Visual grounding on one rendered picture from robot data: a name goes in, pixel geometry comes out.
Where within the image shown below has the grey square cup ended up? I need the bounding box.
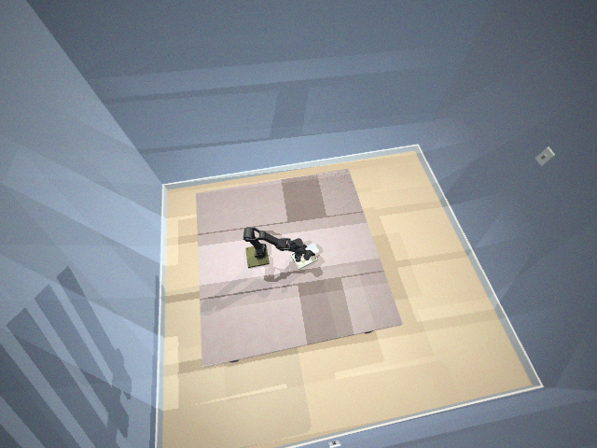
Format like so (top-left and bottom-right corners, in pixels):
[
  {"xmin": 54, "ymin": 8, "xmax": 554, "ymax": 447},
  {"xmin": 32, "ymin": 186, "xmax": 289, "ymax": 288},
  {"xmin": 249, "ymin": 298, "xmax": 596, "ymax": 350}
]
[{"xmin": 305, "ymin": 243, "xmax": 319, "ymax": 254}]

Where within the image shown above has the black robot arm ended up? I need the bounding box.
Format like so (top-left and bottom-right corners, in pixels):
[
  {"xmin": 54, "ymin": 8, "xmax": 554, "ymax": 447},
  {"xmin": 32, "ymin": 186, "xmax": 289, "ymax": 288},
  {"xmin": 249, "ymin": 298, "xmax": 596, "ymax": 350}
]
[{"xmin": 243, "ymin": 227, "xmax": 303, "ymax": 262}]

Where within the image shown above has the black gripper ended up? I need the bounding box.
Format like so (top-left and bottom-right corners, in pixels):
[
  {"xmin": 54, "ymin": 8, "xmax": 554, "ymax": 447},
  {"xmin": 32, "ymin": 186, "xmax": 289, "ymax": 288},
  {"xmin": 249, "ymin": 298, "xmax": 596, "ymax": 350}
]
[{"xmin": 295, "ymin": 244, "xmax": 315, "ymax": 260}]

